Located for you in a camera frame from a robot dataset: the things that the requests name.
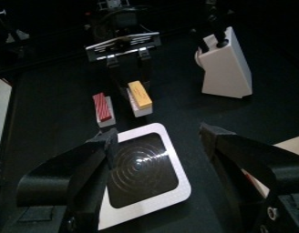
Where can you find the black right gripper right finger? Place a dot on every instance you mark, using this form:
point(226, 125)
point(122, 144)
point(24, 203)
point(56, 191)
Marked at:
point(253, 157)

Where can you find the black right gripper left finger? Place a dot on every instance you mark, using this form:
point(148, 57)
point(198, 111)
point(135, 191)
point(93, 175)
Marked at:
point(80, 170)

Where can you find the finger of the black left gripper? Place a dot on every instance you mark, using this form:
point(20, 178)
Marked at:
point(146, 68)
point(113, 75)

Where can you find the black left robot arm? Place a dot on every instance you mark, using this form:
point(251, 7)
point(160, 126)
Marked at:
point(115, 19)

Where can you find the yellow egg sushi toy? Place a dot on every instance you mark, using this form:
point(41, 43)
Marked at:
point(139, 97)

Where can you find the red striped sushi toy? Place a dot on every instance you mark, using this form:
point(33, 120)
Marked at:
point(103, 110)

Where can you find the white toy stove black plate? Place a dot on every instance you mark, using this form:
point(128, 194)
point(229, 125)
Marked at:
point(143, 173)

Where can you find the white toy knife block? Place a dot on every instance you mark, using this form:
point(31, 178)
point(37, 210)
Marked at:
point(227, 69)

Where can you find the white flat panel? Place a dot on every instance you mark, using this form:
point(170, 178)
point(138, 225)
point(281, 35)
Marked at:
point(1, 121)

